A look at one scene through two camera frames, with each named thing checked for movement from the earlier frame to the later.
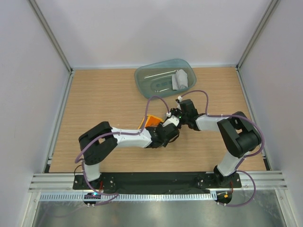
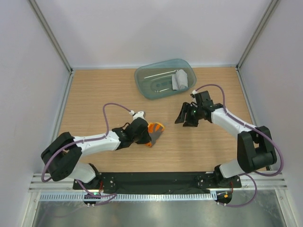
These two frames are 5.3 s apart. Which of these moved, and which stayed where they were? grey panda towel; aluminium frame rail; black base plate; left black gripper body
Moved: left black gripper body
Stayed: aluminium frame rail; grey panda towel; black base plate
